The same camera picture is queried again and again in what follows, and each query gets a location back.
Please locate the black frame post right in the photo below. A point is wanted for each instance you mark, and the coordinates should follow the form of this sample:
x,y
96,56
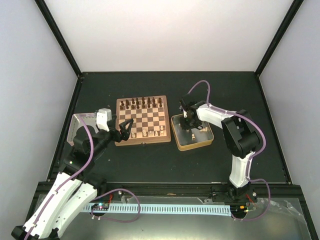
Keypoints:
x,y
280,32

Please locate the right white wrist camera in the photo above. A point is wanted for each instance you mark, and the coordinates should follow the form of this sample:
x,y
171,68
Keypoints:
x,y
184,113

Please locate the white slotted cable duct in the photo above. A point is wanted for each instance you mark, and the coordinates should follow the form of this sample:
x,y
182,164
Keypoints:
x,y
172,209

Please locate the black frame post left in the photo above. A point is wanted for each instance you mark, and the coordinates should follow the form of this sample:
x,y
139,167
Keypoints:
x,y
46,13

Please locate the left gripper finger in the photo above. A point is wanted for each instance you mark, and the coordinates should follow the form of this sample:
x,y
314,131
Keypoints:
x,y
112,122
125,129

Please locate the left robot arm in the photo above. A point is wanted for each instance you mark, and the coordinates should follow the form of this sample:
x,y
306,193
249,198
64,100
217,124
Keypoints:
x,y
75,186

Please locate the wooden chess board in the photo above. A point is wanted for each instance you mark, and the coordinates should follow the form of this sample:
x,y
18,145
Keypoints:
x,y
145,119

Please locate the light pawn lying in tin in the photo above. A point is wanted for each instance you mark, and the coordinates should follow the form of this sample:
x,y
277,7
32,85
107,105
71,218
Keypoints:
x,y
204,129

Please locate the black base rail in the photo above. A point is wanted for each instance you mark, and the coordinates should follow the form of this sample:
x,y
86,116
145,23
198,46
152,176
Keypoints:
x,y
218,192

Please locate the dark chess pieces group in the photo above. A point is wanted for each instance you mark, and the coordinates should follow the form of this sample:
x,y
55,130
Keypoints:
x,y
155,103

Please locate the gold metal tin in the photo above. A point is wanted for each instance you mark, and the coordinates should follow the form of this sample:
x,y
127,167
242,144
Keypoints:
x,y
183,138

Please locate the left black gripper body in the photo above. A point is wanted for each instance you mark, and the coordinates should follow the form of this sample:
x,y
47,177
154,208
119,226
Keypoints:
x,y
116,136

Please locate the small circuit board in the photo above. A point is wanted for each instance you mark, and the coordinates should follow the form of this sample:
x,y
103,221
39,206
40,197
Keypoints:
x,y
100,207

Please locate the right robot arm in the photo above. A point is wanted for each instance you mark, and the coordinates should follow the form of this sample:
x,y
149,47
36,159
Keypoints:
x,y
243,138

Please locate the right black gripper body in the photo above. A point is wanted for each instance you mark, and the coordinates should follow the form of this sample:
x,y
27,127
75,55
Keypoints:
x,y
190,124

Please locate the black frame post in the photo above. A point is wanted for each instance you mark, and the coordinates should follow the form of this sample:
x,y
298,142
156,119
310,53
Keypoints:
x,y
46,13
280,32

